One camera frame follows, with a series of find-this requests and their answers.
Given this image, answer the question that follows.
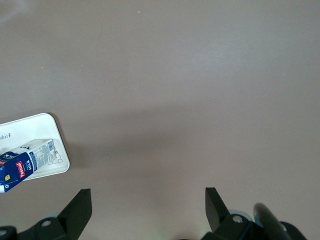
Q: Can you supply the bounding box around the blue white milk carton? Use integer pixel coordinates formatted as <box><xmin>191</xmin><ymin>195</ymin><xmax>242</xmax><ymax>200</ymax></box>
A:
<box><xmin>0</xmin><ymin>138</ymin><xmax>56</xmax><ymax>194</ymax></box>

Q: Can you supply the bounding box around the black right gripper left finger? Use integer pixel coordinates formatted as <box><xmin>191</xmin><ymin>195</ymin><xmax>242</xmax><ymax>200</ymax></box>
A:
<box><xmin>17</xmin><ymin>188</ymin><xmax>93</xmax><ymax>240</ymax></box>

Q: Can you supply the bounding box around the beige rabbit print tray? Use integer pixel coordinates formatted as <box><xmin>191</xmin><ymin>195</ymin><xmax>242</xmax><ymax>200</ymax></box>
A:
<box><xmin>0</xmin><ymin>112</ymin><xmax>71</xmax><ymax>181</ymax></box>

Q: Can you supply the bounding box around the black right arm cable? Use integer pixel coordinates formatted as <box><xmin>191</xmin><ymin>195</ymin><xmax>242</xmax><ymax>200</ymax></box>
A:
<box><xmin>253</xmin><ymin>202</ymin><xmax>293</xmax><ymax>240</ymax></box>

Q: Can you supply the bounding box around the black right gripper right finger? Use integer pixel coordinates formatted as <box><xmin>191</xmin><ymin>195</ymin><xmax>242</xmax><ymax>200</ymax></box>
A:
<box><xmin>202</xmin><ymin>187</ymin><xmax>253</xmax><ymax>240</ymax></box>

